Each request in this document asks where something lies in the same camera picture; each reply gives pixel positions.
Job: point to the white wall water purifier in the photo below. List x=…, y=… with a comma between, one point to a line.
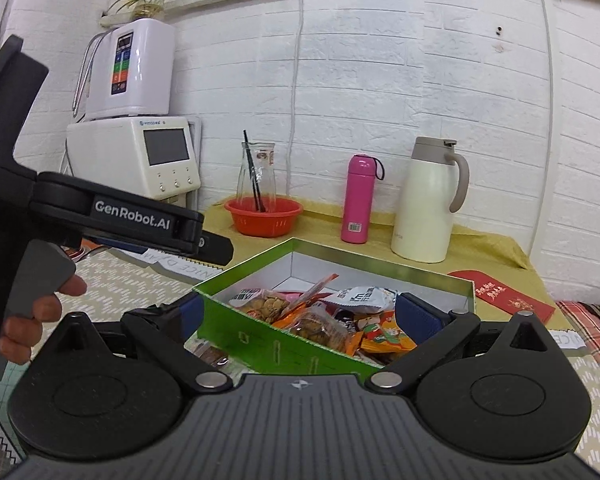
x=150, y=70

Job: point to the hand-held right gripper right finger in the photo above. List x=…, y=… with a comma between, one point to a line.
x=415, y=317

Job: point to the clear orange-trim snack packet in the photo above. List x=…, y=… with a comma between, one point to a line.
x=315, y=330

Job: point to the person's left hand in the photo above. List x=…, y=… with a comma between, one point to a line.
x=30, y=327

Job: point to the black straws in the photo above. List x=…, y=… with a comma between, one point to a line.
x=252, y=170

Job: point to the pink bottle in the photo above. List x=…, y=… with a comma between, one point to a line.
x=357, y=200

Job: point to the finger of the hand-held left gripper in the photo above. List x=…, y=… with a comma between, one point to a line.
x=217, y=252

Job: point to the yellow cloth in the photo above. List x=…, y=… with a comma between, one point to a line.
x=495, y=252

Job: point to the cream thermos jug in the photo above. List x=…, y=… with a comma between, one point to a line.
x=420, y=210

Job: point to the green cardboard box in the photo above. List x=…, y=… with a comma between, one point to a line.
x=260, y=345

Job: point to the patterned tablecloth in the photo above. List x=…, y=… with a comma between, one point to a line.
x=130, y=285

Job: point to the red envelope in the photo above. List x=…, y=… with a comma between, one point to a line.
x=510, y=297

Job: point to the red plastic basket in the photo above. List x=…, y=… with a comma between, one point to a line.
x=262, y=222

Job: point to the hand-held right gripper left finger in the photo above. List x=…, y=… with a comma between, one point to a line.
x=192, y=310

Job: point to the white appliance with screen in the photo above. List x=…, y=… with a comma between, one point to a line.
x=110, y=160

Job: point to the glass carafe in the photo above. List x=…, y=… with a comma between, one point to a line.
x=267, y=175

